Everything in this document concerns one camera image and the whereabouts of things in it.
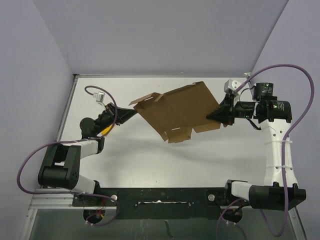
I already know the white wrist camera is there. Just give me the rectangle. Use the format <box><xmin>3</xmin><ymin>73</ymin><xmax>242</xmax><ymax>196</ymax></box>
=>
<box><xmin>223</xmin><ymin>79</ymin><xmax>240</xmax><ymax>97</ymax></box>
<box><xmin>93</xmin><ymin>91</ymin><xmax>105</xmax><ymax>104</ymax></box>

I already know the yellow rectangular block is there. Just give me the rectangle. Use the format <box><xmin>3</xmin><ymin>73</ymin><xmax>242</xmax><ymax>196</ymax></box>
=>
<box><xmin>100</xmin><ymin>126</ymin><xmax>115</xmax><ymax>137</ymax></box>

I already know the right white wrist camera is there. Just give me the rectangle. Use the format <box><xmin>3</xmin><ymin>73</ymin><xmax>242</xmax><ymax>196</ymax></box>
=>
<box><xmin>223</xmin><ymin>79</ymin><xmax>240</xmax><ymax>97</ymax></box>

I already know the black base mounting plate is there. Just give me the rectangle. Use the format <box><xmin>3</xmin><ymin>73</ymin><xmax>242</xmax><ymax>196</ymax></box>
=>
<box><xmin>72</xmin><ymin>187</ymin><xmax>236</xmax><ymax>220</ymax></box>

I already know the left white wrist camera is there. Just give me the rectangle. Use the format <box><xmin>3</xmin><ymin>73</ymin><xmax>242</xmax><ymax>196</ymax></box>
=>
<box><xmin>93</xmin><ymin>91</ymin><xmax>105</xmax><ymax>104</ymax></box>

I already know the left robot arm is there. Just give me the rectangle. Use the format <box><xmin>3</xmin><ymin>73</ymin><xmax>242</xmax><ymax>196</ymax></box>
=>
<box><xmin>37</xmin><ymin>103</ymin><xmax>138</xmax><ymax>206</ymax></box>

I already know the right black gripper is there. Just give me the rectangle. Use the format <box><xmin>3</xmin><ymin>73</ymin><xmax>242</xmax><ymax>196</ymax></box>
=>
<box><xmin>206</xmin><ymin>94</ymin><xmax>258</xmax><ymax>126</ymax></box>

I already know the brown cardboard box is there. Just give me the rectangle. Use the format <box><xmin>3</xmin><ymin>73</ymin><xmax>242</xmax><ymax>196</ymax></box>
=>
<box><xmin>130</xmin><ymin>81</ymin><xmax>221</xmax><ymax>144</ymax></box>

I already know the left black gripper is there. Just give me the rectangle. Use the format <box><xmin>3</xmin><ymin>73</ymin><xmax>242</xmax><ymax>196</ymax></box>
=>
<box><xmin>95</xmin><ymin>102</ymin><xmax>138</xmax><ymax>135</ymax></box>

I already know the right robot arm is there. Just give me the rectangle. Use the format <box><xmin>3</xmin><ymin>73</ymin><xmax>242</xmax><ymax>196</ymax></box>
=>
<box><xmin>206</xmin><ymin>79</ymin><xmax>307</xmax><ymax>211</ymax></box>

